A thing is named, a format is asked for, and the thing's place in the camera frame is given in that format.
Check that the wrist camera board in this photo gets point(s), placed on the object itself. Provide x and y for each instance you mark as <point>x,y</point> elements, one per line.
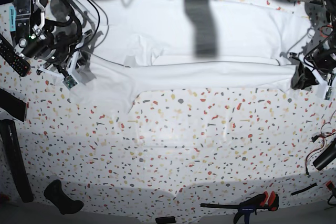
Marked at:
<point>69,82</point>
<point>327,93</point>

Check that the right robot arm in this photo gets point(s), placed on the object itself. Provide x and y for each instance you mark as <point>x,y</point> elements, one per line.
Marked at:
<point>45,25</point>

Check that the black cylinder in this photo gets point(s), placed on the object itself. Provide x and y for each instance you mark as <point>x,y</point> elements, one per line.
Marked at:
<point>326,157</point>

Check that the black remote control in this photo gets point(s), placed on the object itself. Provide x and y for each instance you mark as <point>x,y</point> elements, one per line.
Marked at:
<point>19,65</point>

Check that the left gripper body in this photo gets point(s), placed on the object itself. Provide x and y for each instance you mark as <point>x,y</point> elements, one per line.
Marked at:
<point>321,64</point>

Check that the blue highlighter pen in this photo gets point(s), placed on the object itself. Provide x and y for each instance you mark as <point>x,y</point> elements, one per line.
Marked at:
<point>12,20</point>

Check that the small black box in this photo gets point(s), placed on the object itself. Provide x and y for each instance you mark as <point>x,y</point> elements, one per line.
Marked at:
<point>165,220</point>

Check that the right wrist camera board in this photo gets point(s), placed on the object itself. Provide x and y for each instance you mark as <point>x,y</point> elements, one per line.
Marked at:
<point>69,82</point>

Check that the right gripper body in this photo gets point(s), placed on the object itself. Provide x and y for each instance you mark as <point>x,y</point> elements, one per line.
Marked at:
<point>61,63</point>

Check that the black game controller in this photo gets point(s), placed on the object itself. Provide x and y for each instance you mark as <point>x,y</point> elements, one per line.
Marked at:
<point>65,205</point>

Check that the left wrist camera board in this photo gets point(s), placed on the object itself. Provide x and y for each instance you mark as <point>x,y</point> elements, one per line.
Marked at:
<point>327,93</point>

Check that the black orange bar clamp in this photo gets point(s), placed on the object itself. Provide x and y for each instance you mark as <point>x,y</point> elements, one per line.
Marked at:
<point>250,206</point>

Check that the white T-shirt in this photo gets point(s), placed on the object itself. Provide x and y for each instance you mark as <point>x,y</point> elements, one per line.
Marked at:
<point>149,45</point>

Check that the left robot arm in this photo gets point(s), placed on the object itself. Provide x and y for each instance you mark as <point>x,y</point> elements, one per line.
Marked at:
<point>324,23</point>

